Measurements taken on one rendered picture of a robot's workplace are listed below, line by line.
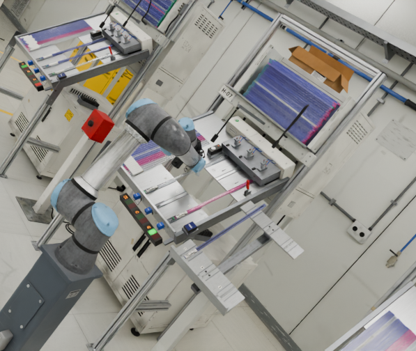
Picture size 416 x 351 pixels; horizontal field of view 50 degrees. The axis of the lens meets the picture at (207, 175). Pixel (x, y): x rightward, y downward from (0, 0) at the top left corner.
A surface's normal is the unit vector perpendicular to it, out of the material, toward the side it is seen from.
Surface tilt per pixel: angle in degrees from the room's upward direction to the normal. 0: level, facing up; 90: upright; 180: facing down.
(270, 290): 90
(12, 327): 90
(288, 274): 90
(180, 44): 90
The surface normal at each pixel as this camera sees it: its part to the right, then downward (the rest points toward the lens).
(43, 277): -0.39, -0.07
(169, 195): 0.07, -0.72
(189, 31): 0.58, 0.59
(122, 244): -0.54, -0.22
